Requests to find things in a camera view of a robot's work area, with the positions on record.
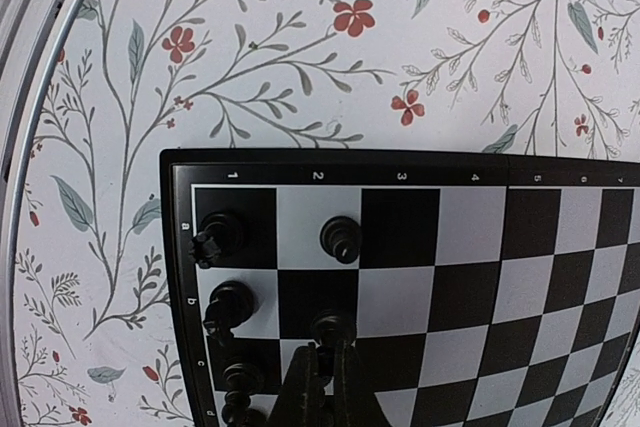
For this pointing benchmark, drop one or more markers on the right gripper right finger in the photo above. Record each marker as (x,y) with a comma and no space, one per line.
(355,403)

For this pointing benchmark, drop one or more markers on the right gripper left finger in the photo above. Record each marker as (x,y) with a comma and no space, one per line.
(298,402)

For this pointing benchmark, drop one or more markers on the black chess piece eleventh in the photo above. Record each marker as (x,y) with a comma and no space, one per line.
(243,380)

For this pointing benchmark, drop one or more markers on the black pawn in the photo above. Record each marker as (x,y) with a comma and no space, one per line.
(327,329)

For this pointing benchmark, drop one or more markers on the black chess piece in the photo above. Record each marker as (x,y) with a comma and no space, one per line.
(341,239)
(221,235)
(231,304)

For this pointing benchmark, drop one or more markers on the black and grey chessboard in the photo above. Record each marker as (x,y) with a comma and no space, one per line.
(490,289)

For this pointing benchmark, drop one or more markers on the black chess piece in tray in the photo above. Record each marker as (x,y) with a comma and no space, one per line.
(221,235)

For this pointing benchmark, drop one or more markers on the floral patterned tablecloth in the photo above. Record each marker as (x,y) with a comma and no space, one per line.
(95,339)

